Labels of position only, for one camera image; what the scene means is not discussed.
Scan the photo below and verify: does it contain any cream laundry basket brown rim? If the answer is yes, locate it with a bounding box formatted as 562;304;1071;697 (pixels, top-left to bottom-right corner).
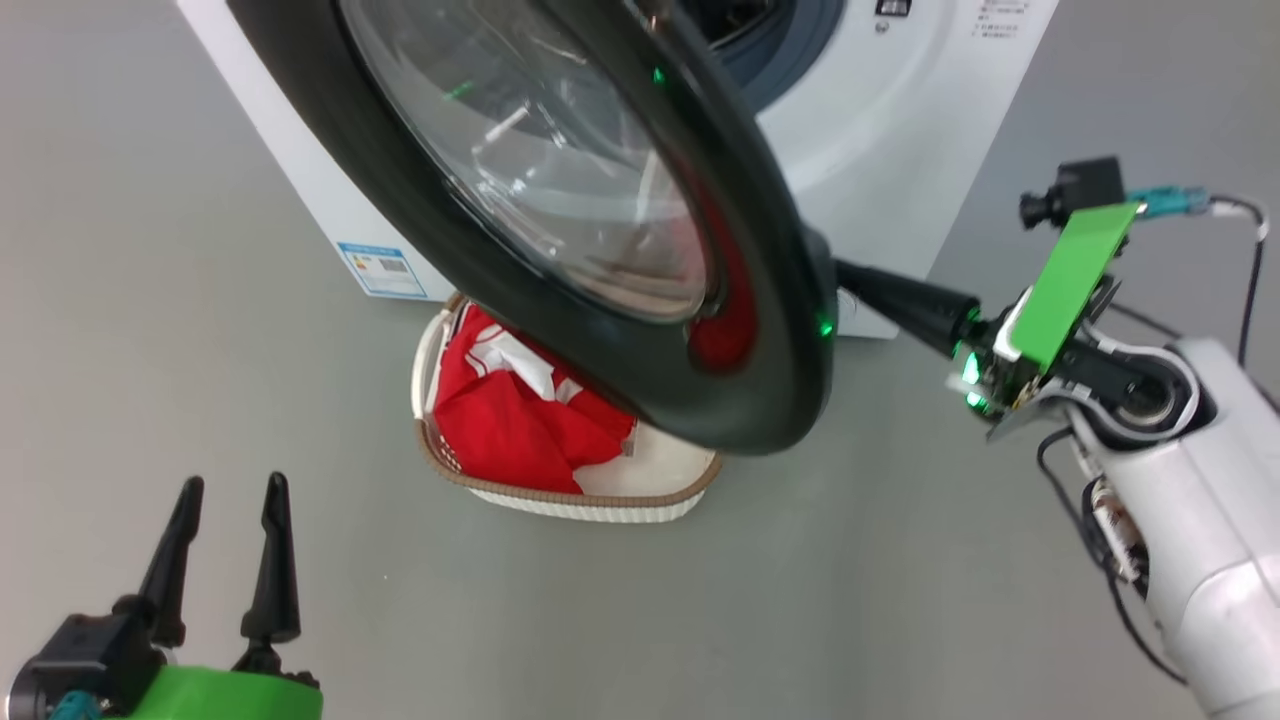
412;293;723;524

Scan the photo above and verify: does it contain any grey rubber door gasket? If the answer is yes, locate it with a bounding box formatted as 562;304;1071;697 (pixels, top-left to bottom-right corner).
700;0;847;113

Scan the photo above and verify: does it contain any red shorts white stripe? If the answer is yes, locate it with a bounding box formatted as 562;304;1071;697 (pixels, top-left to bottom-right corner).
430;370;638;496

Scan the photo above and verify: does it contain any black round glass washer door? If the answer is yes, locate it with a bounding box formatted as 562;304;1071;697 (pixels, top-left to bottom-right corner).
225;0;839;457

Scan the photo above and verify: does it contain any teal right camera cable connector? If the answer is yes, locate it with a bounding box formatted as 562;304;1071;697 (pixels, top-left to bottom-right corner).
1125;186;1211;219

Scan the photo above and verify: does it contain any black right camera cable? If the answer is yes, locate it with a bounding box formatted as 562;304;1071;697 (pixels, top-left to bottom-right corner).
1205;195;1271;366

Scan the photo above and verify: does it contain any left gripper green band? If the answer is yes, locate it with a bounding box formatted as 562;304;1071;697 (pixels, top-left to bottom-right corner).
113;472;323;720

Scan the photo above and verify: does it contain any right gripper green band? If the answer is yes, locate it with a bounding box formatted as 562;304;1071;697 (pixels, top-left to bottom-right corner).
836;203;1141;441

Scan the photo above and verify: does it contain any white front-load washing machine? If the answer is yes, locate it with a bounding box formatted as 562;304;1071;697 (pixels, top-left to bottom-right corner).
175;0;1061;341

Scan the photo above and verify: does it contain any blue energy label sticker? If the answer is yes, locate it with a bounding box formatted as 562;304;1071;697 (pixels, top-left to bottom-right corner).
337;241;429;300

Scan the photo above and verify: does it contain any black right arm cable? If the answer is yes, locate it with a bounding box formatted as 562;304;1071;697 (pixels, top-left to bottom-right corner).
1035;428;1191;691

